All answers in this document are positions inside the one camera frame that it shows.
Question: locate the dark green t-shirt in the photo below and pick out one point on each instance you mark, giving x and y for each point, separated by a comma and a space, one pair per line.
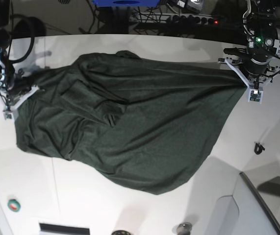
143, 124

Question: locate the black power strip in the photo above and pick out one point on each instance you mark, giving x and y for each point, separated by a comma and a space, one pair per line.
152, 17

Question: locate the blue box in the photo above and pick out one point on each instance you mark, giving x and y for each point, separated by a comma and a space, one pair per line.
126, 3

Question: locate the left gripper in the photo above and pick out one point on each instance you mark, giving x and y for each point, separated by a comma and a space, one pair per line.
253, 63

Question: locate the black round dial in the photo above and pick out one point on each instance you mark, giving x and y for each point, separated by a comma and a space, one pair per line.
121, 232

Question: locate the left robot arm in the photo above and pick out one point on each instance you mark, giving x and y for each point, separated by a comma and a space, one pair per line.
259, 25

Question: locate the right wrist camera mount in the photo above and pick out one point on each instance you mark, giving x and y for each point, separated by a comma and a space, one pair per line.
13, 103

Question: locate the small black clip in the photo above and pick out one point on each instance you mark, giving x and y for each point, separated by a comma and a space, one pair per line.
259, 148

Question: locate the round metal knob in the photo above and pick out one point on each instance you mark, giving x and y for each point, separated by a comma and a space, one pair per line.
184, 228

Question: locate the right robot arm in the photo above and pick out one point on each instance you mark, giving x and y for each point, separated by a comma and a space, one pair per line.
7, 17

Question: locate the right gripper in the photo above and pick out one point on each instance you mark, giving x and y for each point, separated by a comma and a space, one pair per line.
17, 84

